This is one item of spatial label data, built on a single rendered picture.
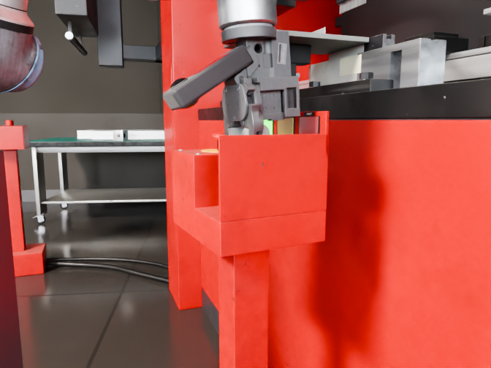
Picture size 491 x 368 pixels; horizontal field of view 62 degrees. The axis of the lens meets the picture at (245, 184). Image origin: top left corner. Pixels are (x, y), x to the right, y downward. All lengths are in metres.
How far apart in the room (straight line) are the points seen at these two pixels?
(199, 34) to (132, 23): 2.79
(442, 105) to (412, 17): 1.07
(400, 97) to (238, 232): 0.31
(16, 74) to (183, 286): 1.26
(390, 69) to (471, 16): 0.64
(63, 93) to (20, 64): 3.76
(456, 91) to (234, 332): 0.45
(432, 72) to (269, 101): 0.37
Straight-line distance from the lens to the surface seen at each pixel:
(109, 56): 2.25
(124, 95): 4.46
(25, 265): 2.53
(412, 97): 0.63
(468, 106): 0.57
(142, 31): 4.51
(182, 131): 1.72
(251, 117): 0.51
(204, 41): 1.77
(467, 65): 1.08
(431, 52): 0.83
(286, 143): 0.53
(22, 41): 0.84
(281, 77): 0.54
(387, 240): 0.68
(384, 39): 0.92
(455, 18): 1.51
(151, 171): 4.43
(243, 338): 0.66
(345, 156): 0.76
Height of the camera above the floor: 0.83
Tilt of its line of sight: 9 degrees down
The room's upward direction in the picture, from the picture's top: straight up
